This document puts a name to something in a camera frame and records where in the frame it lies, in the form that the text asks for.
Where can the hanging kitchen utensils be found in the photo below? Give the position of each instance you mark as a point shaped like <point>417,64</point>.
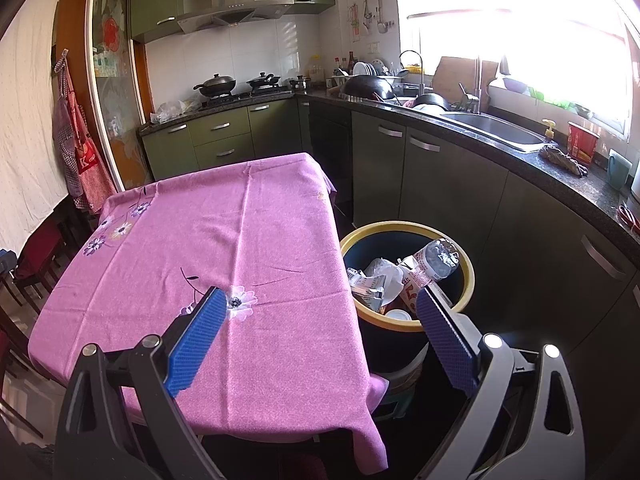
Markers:
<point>380,17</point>

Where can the black pan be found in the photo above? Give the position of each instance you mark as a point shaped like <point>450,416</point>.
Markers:
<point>430,101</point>

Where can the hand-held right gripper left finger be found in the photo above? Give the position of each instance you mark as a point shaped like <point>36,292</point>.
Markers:
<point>197,345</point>

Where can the black stone countertop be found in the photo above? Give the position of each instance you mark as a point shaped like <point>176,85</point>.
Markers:
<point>550,180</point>

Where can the crumpled plastic bags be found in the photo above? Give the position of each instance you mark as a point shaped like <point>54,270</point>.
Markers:
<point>172,112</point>

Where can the dark rag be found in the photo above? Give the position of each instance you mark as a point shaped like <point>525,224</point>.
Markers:
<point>562,159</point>

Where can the white hanging sheet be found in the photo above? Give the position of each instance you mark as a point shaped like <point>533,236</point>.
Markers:
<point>25,110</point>

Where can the dish rack with plates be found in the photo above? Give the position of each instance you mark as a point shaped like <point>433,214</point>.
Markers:
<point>367,69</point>

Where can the small black lidded wok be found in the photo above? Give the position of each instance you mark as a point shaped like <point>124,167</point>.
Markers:
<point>263,81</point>

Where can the yellow soap pump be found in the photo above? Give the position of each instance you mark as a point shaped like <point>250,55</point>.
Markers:
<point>549,130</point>

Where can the black open wok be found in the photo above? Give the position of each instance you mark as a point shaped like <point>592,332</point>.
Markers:
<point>370,87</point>

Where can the dark sauce bottles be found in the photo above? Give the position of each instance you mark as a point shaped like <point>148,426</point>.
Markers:
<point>350,64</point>

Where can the silver foil wrapper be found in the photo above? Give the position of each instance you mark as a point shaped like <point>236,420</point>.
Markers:
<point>365,287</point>

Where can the large black lidded wok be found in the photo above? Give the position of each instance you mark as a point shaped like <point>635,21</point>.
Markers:
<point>216,85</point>

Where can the pink floral tablecloth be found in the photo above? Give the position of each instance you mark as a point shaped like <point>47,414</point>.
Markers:
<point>225,220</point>

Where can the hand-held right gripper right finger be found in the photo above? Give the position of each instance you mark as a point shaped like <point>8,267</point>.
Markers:
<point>447,340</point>

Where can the red paper cup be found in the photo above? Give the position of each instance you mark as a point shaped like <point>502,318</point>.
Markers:
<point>582,142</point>

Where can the teal mug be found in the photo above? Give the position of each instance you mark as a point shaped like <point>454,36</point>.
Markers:
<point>619,170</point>

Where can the red checked apron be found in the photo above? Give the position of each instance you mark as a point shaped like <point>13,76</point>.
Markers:
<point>85,160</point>

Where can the red scissors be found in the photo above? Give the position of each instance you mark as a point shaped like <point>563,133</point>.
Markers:
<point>629,217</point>

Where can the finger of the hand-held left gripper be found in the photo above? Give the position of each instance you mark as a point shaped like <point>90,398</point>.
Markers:
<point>5,261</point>

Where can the yellow-rimmed black bin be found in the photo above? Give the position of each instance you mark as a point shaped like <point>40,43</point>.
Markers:
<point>400,226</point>

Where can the green base cabinets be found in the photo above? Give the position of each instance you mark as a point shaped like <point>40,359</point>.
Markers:
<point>225,140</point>

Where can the yellow oil bottle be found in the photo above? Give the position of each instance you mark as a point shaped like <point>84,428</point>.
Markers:
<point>315,72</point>

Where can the frosted glass sliding door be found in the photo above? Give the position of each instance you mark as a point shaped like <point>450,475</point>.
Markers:
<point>112,85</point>

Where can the wooden cutting board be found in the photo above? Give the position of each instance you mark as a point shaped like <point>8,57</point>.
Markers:
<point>455,77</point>

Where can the curved kitchen faucet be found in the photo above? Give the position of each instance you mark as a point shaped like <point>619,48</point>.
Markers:
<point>421,67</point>

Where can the clear plastic bottle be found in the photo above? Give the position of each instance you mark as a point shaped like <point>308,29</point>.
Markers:
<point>435,257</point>

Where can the steel sink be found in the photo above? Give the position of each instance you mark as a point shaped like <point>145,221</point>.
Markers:
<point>495,130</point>

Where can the small steel pot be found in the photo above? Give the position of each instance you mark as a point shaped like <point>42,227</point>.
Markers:
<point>300,83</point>

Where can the green bowls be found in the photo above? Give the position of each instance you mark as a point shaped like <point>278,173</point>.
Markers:
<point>547,99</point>

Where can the straight steel faucet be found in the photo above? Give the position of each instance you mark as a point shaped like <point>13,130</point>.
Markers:
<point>477,85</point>

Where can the dark base cabinets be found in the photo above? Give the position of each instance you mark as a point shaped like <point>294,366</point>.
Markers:
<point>450,185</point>

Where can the black gas stove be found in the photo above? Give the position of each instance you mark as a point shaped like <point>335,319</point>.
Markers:
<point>245,97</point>

